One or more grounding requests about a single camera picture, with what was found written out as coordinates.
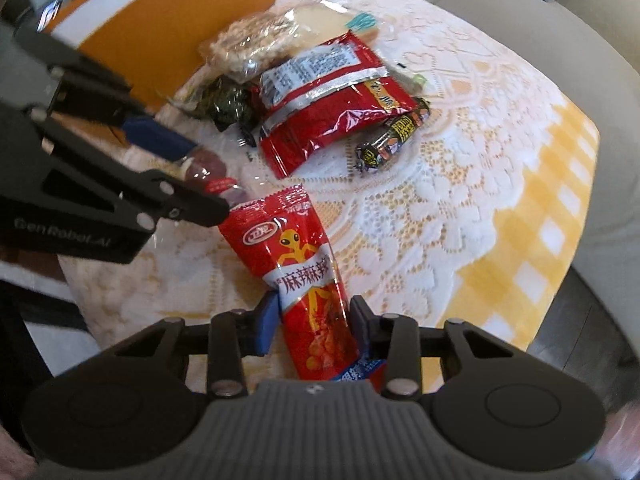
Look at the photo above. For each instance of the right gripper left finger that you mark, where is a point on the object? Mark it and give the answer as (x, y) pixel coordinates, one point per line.
(234, 335)

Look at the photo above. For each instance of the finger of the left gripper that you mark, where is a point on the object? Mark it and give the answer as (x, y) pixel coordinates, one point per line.
(146, 133)
(163, 196)

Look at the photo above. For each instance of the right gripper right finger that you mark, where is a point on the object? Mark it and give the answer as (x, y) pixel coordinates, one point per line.
(392, 341)

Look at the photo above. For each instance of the small clear candy bag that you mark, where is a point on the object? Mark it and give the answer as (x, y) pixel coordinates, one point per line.
(203, 169)

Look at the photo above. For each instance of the red spicy snack packet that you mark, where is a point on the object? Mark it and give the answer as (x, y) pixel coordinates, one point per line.
(280, 239)

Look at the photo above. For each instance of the clear bag of peanuts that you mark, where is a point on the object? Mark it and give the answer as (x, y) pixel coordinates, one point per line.
(251, 45)

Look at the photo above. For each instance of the dark seaweed snack bag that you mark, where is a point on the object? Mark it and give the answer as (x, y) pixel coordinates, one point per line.
(222, 101)

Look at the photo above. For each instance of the orange cardboard box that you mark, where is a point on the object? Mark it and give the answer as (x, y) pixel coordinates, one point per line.
(153, 44)

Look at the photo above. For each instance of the white lace tablecloth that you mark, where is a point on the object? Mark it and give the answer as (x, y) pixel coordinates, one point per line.
(401, 234)

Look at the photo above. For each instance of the yellow checked tablecloth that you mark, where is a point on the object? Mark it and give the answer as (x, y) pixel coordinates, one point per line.
(509, 291)

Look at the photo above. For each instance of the large red snack bag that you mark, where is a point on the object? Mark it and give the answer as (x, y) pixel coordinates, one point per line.
(322, 95)

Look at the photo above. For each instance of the dark sausage stick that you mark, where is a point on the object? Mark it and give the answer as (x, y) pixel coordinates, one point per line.
(390, 136)

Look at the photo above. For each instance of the grey sofa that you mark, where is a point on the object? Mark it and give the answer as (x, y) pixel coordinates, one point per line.
(594, 74)

